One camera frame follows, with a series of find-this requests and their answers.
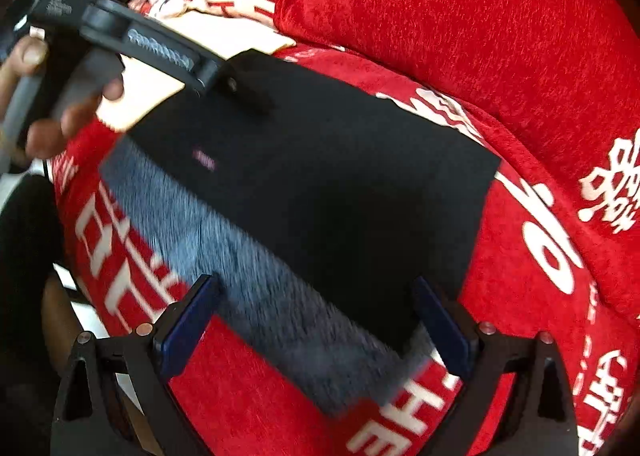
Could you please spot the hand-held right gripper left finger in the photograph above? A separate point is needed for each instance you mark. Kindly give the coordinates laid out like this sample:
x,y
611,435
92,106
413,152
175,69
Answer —
x,y
185,331

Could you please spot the person's left hand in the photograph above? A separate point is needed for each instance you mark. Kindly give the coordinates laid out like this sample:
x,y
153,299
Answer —
x,y
80,116

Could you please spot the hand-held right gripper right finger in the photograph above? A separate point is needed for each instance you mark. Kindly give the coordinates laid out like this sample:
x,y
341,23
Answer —
x,y
442,331

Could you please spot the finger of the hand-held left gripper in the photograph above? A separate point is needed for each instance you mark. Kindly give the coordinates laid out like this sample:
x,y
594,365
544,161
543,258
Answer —
x,y
250,91

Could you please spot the red printed cushion cover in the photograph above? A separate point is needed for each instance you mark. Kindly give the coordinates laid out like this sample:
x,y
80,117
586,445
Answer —
x,y
425,36

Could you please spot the black pants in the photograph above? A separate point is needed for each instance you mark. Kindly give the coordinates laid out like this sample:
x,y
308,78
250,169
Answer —
x,y
325,186

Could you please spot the dark cloth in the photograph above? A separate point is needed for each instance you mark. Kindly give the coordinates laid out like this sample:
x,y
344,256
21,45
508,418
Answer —
x,y
25,226

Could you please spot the red printed blanket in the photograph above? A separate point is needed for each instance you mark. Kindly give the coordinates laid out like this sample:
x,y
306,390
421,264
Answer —
x,y
250,411

